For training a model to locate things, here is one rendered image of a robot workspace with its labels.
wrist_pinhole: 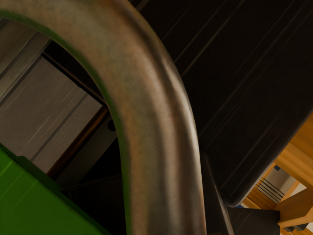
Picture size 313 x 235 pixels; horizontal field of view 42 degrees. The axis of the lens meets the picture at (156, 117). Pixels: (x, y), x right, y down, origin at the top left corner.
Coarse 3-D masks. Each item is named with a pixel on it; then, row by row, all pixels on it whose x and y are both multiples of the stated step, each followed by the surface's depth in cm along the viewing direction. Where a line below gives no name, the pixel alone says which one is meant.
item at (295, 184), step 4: (272, 164) 839; (272, 168) 842; (276, 168) 875; (268, 172) 836; (264, 176) 834; (260, 180) 832; (296, 180) 825; (256, 184) 831; (260, 184) 830; (296, 184) 823; (276, 188) 824; (292, 188) 821; (276, 192) 823; (280, 192) 822; (288, 192) 820; (292, 192) 824; (276, 196) 820; (280, 196) 820; (284, 196) 819; (288, 196) 822; (272, 200) 819; (276, 200) 818; (280, 200) 817
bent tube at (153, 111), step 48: (0, 0) 15; (48, 0) 14; (96, 0) 14; (96, 48) 14; (144, 48) 14; (144, 96) 14; (144, 144) 14; (192, 144) 15; (144, 192) 14; (192, 192) 14
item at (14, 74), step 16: (0, 32) 24; (16, 32) 24; (32, 32) 24; (0, 48) 24; (16, 48) 24; (32, 48) 24; (0, 64) 24; (16, 64) 24; (0, 80) 24; (16, 80) 25; (0, 96) 24
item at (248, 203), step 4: (244, 200) 419; (248, 200) 417; (248, 204) 418; (252, 204) 416; (256, 208) 415; (260, 208) 415; (280, 228) 407; (280, 232) 408; (284, 232) 406; (288, 232) 404
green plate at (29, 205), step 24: (0, 144) 23; (0, 168) 22; (24, 168) 22; (0, 192) 22; (24, 192) 22; (48, 192) 22; (0, 216) 22; (24, 216) 22; (48, 216) 22; (72, 216) 22
